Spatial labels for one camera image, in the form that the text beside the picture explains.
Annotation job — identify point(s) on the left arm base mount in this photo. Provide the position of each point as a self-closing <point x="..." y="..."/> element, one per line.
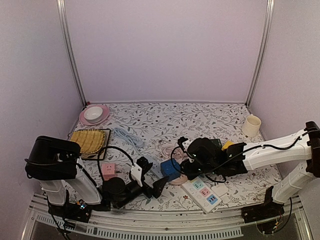
<point x="70" y="211"/>

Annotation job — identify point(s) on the yellow cube socket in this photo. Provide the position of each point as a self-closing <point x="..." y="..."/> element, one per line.
<point x="226" y="145"/>

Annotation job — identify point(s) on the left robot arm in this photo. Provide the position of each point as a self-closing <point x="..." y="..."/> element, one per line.
<point x="53" y="160"/>

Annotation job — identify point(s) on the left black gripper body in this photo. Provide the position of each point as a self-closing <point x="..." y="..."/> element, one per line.
<point x="119" y="205"/>

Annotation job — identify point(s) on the light blue power strip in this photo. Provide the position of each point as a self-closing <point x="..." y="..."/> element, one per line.
<point x="156" y="168"/>

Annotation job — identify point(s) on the pink plate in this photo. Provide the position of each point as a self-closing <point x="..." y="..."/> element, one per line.
<point x="106" y="112"/>

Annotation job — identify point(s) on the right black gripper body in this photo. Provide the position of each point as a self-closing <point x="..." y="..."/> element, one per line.
<point x="205" y="169"/>

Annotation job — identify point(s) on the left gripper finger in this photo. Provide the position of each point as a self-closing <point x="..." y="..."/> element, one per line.
<point x="158" y="186"/>
<point x="145" y="166"/>

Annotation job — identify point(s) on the dark green cube socket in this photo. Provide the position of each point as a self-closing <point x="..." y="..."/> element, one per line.
<point x="217" y="142"/>

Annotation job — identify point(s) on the black framed mat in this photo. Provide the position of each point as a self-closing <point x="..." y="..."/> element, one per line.
<point x="102" y="152"/>

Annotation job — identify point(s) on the cream ceramic mug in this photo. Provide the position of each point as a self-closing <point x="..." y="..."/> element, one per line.
<point x="251" y="126"/>

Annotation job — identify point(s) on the dark blue cube socket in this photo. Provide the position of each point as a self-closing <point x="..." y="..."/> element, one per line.
<point x="169" y="169"/>

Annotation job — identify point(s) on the white long power strip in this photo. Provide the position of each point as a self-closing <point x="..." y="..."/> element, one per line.
<point x="202" y="195"/>

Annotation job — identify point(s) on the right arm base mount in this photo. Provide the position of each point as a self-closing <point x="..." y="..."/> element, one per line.
<point x="265" y="210"/>

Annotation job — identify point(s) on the pink cube socket adapter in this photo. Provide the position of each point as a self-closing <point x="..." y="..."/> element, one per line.
<point x="108" y="171"/>

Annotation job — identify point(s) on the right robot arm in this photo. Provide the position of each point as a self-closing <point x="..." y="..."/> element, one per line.
<point x="303" y="146"/>

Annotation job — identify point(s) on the white plug adapter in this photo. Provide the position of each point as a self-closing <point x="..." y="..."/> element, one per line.
<point x="220" y="189"/>

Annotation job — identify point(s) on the yellow woven basket tray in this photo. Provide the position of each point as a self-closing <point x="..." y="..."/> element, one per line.
<point x="89" y="140"/>

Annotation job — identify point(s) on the white bowl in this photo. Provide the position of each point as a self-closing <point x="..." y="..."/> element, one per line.
<point x="93" y="114"/>

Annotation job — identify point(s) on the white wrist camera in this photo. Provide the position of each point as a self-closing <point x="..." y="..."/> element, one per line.
<point x="136" y="174"/>
<point x="183" y="143"/>

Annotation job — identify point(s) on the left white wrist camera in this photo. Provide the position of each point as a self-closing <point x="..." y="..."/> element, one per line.
<point x="136" y="174"/>

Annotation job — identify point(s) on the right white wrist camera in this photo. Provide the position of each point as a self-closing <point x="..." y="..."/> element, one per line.
<point x="183" y="143"/>

